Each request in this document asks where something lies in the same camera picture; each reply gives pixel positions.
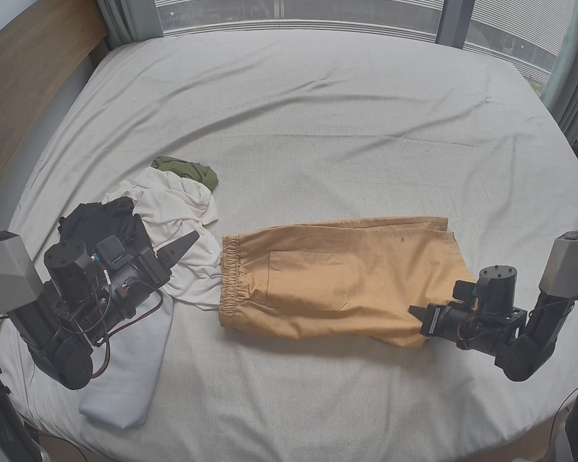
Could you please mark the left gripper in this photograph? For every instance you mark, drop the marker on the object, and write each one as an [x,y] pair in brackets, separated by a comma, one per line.
[135,287]

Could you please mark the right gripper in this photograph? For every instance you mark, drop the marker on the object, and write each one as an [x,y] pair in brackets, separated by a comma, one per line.
[445,323]

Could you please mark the tan shorts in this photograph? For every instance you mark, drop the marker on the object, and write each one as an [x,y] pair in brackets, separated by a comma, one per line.
[342,282]

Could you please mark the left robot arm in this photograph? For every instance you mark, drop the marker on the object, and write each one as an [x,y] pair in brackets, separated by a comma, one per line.
[9,272]

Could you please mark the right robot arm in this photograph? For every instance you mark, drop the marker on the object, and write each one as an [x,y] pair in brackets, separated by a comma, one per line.
[534,344]

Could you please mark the black garment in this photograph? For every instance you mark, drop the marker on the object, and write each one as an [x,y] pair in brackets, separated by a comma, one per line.
[106,219]

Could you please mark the white garment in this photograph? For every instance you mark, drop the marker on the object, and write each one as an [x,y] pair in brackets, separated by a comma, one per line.
[173,205]

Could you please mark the pale blue garment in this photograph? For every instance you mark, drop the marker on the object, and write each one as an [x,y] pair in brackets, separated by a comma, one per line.
[125,383]

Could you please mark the green garment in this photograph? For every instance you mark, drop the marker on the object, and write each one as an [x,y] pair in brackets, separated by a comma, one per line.
[188,169]

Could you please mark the blue-green curtain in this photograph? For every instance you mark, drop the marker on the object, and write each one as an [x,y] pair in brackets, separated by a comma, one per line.
[125,3]
[571,65]

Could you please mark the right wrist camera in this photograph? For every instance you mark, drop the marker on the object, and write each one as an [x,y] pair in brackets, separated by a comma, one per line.
[464,290]

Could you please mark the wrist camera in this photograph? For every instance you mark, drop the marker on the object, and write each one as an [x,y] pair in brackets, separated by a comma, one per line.
[110,249]
[464,290]

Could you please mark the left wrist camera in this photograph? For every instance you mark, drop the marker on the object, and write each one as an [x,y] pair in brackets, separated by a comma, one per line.
[110,249]

